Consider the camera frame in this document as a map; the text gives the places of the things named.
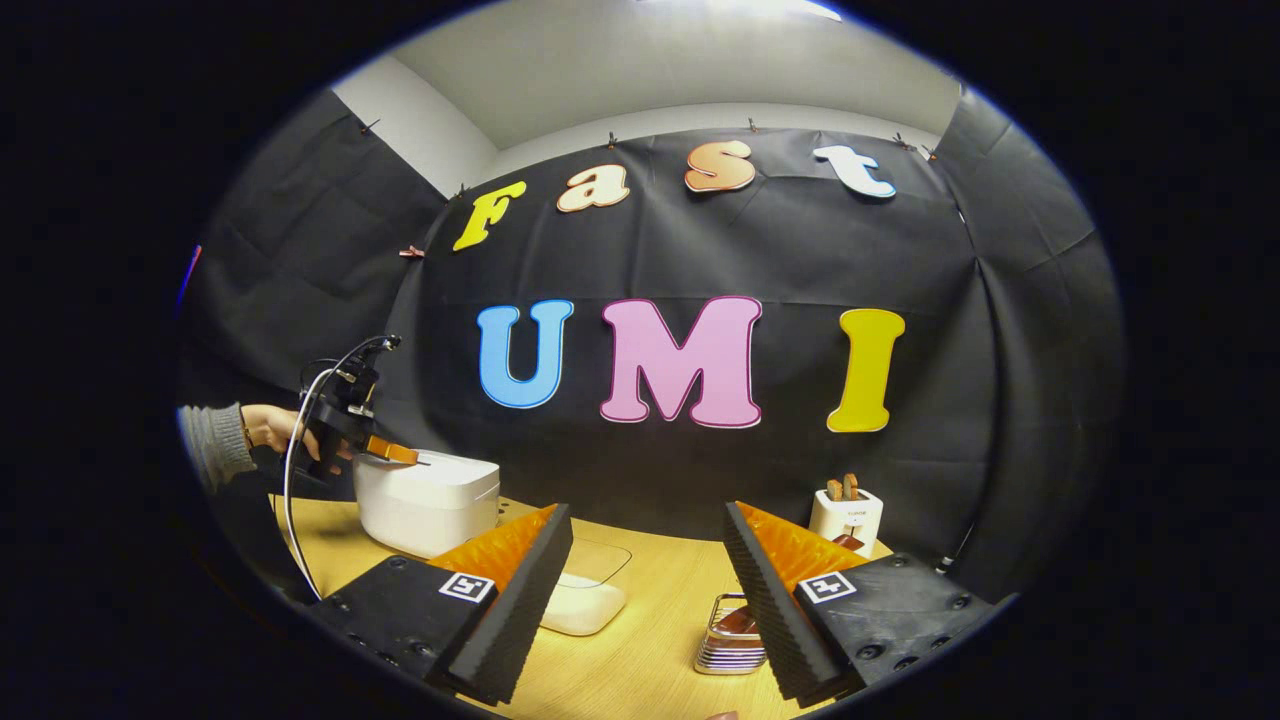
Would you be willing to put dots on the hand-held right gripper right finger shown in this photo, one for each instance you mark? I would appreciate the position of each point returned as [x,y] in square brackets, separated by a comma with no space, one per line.
[770,610]

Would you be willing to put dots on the ceiling light strip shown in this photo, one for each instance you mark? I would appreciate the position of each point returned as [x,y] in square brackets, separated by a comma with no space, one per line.
[760,8]

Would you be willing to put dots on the black backdrop cloth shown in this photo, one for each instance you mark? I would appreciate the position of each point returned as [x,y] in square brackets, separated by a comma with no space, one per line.
[700,470]

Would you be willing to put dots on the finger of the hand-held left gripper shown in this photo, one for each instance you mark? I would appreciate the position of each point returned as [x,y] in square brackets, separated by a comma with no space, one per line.
[392,452]

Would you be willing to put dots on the white rice cooker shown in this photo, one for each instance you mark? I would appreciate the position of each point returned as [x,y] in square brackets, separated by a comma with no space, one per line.
[425,500]

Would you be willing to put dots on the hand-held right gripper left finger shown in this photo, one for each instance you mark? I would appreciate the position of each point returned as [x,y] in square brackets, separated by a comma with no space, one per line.
[520,610]

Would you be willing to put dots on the brown wooden spoon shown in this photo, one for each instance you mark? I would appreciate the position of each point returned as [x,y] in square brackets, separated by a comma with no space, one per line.
[738,622]

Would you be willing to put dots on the clear glass container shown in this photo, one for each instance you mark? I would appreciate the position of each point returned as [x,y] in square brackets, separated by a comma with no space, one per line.
[600,560]

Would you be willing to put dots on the white toaster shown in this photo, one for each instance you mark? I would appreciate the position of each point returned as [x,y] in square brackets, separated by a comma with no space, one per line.
[850,515]

